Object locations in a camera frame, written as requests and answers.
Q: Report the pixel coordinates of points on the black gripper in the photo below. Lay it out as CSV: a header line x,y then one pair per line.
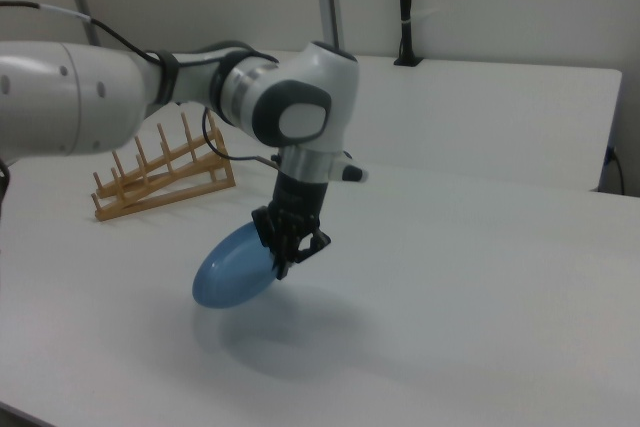
x,y
300,202

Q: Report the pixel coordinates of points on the blue plate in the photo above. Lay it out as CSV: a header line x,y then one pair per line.
x,y
235,267

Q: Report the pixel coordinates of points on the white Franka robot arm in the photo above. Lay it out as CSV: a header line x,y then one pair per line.
x,y
100,97

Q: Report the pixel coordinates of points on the wooden plate rack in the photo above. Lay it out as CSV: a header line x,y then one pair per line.
x,y
165,192

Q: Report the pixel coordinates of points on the black pole clamp mount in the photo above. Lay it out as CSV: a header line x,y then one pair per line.
x,y
406,12

